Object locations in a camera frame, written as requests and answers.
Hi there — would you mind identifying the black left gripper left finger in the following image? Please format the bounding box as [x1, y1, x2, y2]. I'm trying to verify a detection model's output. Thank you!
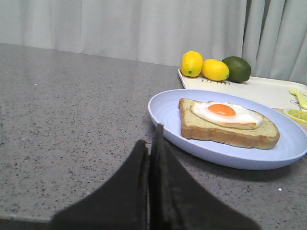
[49, 140, 149, 230]

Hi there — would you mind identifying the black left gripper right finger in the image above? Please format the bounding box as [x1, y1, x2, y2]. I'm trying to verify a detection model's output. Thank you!
[149, 124, 260, 230]

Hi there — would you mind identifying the light blue plate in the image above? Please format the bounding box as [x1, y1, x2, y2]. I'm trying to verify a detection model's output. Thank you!
[148, 89, 307, 170]

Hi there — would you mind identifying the bottom bread slice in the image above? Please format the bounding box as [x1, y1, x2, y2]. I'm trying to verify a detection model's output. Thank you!
[178, 98, 280, 149]

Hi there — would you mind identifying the white serving tray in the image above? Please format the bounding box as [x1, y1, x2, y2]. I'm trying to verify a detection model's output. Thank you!
[177, 68, 307, 131]

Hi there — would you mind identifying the fried egg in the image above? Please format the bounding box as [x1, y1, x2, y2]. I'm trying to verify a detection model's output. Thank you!
[190, 102, 264, 129]

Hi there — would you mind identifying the yellow lemon middle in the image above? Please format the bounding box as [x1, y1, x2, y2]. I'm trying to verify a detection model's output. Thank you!
[202, 59, 229, 81]

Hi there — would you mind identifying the yellow lemon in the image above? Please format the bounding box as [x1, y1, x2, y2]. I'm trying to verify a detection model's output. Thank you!
[180, 51, 203, 77]
[202, 59, 229, 81]

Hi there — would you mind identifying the yellow lemon left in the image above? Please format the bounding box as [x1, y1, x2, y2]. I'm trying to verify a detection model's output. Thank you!
[180, 51, 203, 77]

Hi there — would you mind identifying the green lime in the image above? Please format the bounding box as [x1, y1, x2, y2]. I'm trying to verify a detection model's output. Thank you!
[222, 56, 251, 83]

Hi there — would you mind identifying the wooden cutting board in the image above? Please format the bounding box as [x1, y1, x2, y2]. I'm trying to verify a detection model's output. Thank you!
[274, 108, 307, 131]

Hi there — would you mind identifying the lemon slice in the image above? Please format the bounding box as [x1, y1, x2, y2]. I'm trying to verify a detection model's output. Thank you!
[283, 108, 307, 124]

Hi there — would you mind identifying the grey curtain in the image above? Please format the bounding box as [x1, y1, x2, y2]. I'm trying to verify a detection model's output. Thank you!
[0, 0, 307, 84]

